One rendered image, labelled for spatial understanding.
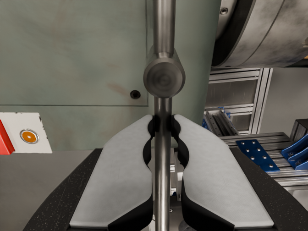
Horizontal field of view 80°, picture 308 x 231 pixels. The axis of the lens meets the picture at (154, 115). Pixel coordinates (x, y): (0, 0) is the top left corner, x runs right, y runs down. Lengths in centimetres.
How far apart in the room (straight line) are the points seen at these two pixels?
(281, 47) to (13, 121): 41
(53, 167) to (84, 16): 223
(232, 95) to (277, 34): 120
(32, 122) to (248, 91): 141
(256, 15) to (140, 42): 15
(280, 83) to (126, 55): 172
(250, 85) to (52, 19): 140
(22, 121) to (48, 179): 226
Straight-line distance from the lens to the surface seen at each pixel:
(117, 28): 24
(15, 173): 271
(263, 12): 29
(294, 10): 31
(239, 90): 151
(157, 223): 17
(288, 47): 35
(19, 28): 28
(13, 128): 35
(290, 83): 194
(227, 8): 34
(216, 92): 146
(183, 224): 64
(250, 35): 31
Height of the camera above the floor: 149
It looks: 60 degrees down
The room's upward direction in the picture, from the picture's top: 179 degrees counter-clockwise
